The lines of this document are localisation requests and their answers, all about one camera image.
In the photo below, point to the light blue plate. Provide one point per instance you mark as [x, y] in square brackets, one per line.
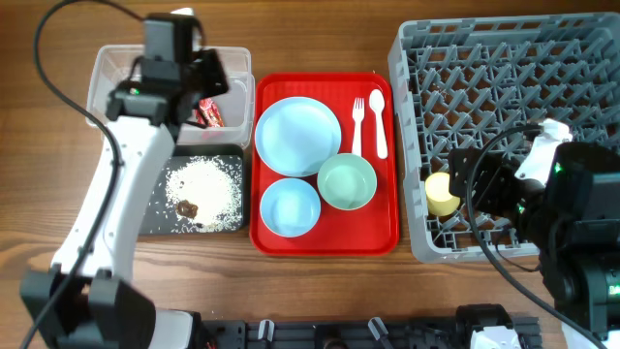
[296, 135]

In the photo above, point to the grey dishwasher rack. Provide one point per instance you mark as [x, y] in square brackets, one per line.
[457, 83]

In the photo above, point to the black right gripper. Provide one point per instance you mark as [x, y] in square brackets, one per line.
[499, 174]

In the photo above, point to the black waste tray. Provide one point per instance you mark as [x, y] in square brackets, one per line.
[157, 219]

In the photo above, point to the yellow cup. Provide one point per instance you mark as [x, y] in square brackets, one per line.
[440, 201]

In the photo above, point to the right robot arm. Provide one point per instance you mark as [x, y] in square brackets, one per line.
[572, 216]

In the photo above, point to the green bowl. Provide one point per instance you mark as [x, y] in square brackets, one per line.
[347, 181]

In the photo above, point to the small blue bowl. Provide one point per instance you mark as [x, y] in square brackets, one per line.
[290, 207]

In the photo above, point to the red snack wrapper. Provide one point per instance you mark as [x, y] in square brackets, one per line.
[208, 114]

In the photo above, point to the white plastic spoon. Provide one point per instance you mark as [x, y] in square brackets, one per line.
[377, 105]

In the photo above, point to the white plastic fork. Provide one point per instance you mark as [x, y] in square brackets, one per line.
[357, 115]

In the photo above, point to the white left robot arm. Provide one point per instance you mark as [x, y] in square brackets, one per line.
[86, 299]

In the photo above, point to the red plastic tray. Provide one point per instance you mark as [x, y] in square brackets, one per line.
[372, 230]

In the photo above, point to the clear plastic bin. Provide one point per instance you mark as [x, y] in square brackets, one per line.
[113, 64]

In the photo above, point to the brown food scrap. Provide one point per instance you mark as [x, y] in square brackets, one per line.
[186, 209]

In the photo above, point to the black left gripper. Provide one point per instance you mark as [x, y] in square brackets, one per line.
[220, 82]

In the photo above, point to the white rice pile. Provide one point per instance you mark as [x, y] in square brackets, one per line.
[214, 185]

